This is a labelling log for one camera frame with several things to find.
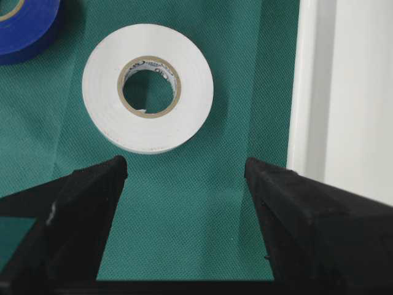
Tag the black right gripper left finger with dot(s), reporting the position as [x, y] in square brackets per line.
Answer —
[72, 220]

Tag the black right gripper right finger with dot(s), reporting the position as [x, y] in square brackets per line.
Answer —
[321, 239]

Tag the white tape roll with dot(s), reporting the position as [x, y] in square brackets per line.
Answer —
[147, 88]

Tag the blue tape roll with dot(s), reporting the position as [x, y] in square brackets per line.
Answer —
[28, 29]

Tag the white plastic tray case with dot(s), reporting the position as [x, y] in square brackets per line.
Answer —
[341, 115]

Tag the green table cloth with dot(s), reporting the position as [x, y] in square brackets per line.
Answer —
[185, 214]

